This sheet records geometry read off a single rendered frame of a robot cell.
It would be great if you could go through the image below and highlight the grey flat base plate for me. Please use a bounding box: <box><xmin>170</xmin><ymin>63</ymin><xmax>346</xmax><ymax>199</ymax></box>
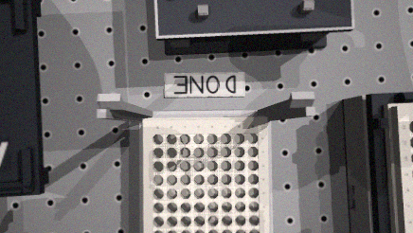
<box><xmin>0</xmin><ymin>0</ymin><xmax>413</xmax><ymax>233</ymax></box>

